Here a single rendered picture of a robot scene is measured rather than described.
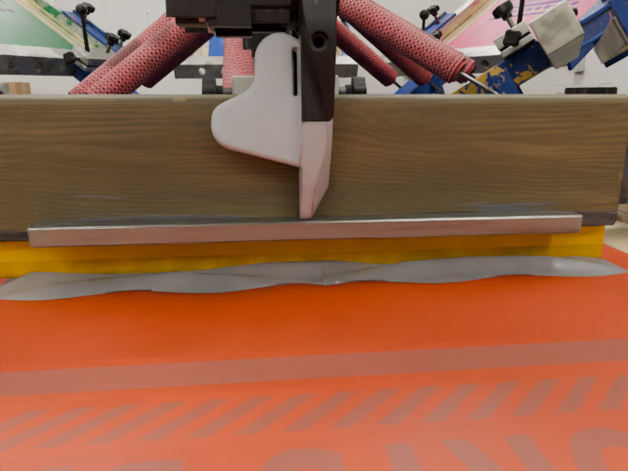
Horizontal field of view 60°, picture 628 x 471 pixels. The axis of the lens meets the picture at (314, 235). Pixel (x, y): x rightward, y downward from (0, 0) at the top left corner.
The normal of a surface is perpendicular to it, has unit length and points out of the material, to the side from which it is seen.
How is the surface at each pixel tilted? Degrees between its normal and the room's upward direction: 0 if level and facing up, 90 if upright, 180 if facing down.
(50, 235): 90
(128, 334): 0
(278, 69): 84
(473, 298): 0
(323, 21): 83
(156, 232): 90
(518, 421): 0
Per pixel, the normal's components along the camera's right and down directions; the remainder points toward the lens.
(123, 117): 0.11, 0.25
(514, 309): -0.01, -0.97
